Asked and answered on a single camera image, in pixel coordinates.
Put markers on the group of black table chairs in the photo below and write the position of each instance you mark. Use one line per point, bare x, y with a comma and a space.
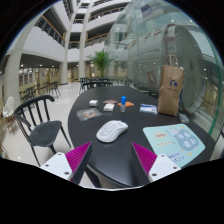
96, 84

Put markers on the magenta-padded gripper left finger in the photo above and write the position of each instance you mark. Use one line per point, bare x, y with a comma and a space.
78, 156

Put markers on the group of distant dark chairs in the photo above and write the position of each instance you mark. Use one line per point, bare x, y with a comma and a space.
50, 87

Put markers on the black spindle-back chair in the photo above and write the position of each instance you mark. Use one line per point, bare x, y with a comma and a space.
45, 132

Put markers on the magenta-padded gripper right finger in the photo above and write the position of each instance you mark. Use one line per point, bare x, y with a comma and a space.
146, 157

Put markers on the white lattice chair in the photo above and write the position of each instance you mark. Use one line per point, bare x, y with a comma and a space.
8, 106

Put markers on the small white box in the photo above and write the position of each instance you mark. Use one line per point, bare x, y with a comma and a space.
93, 103

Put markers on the small blue-capped bottle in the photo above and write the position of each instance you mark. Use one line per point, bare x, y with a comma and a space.
123, 103

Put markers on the green potted palm plant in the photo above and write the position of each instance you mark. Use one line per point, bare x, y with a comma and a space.
100, 60

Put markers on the light teal printed mouse pad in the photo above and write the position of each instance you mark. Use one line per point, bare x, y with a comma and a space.
176, 143

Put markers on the clear packet with cookie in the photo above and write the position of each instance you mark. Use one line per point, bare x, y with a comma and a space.
89, 114

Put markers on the white perforated computer mouse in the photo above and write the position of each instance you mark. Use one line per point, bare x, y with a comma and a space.
111, 131

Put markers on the cream rectangular box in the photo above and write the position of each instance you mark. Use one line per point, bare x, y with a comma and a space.
109, 107

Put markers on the orange flat packet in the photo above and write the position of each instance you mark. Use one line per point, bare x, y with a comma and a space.
129, 104

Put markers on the large grey ribbed cylinder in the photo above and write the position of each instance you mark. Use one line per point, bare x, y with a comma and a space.
146, 56

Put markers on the white and blue packet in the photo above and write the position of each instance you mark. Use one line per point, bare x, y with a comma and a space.
148, 108

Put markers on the dark grey flat case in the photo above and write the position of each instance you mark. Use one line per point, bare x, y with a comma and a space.
183, 118

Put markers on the brown paper carrier bag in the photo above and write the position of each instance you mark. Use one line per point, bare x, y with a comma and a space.
170, 95

